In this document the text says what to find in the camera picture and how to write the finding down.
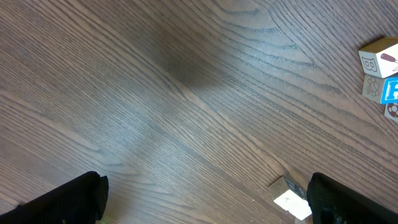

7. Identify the white tool picture block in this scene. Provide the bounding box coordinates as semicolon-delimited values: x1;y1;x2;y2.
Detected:
358;37;398;78

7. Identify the white block green side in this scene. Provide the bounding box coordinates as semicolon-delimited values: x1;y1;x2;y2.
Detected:
269;176;312;221

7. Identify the blue top block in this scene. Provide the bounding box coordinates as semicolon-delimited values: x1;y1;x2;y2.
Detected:
362;74;397;104

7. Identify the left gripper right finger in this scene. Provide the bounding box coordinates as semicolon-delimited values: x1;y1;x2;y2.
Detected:
307;172;397;224

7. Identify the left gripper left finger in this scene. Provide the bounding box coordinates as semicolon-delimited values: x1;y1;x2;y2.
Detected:
1;171;109;224

